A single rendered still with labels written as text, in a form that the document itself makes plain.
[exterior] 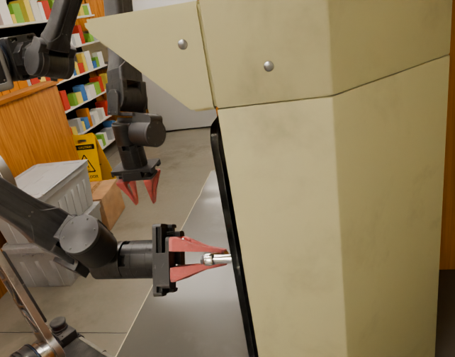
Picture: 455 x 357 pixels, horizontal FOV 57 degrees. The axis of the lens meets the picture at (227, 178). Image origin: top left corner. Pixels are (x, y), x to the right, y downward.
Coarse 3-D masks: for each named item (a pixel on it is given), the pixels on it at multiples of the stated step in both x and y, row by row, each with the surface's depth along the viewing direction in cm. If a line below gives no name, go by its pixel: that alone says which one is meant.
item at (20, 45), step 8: (8, 40) 113; (16, 40) 116; (24, 40) 117; (32, 40) 115; (8, 48) 115; (16, 48) 114; (24, 48) 113; (16, 56) 114; (16, 64) 116; (16, 72) 117; (24, 72) 118; (24, 80) 118
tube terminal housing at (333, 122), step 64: (256, 0) 36; (320, 0) 35; (384, 0) 39; (448, 0) 45; (256, 64) 38; (320, 64) 38; (384, 64) 42; (448, 64) 48; (256, 128) 41; (320, 128) 40; (384, 128) 44; (256, 192) 44; (320, 192) 43; (384, 192) 47; (256, 256) 47; (320, 256) 46; (384, 256) 50; (256, 320) 51; (320, 320) 49; (384, 320) 54
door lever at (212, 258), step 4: (212, 252) 57; (216, 252) 57; (220, 252) 59; (224, 252) 60; (204, 256) 54; (208, 256) 54; (212, 256) 54; (216, 256) 54; (220, 256) 54; (224, 256) 54; (228, 256) 54; (204, 260) 54; (208, 260) 54; (212, 260) 54; (216, 260) 54; (220, 260) 54; (224, 260) 54; (228, 260) 54; (204, 264) 54; (208, 264) 54; (212, 264) 54
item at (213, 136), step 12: (216, 120) 45; (216, 132) 43; (216, 144) 43; (216, 156) 44; (216, 168) 44; (228, 204) 46; (228, 216) 46; (228, 228) 47; (228, 240) 48; (240, 276) 50; (240, 288) 50; (240, 300) 51; (252, 348) 54
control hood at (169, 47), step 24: (96, 24) 39; (120, 24) 39; (144, 24) 39; (168, 24) 38; (192, 24) 38; (120, 48) 40; (144, 48) 40; (168, 48) 39; (192, 48) 39; (144, 72) 41; (168, 72) 40; (192, 72) 40; (192, 96) 41
